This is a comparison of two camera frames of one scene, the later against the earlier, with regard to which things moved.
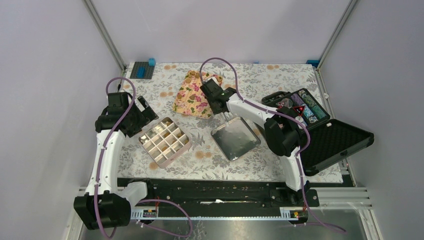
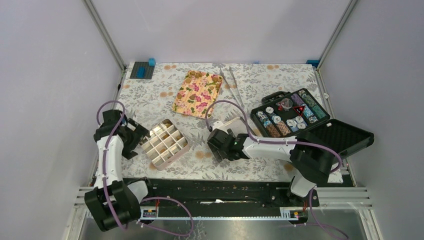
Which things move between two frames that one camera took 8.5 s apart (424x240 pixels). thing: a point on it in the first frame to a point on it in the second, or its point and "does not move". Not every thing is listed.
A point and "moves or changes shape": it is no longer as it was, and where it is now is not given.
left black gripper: [145, 117] to [138, 133]
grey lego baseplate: [149, 70] does not move
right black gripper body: [213, 109] to [223, 153]
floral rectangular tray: [191, 100] does not move
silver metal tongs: [226, 115] moves or changes shape
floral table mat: [210, 126] does not move
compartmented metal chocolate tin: [165, 141] does not move
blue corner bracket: [314, 63] does not move
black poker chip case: [329, 139] does not move
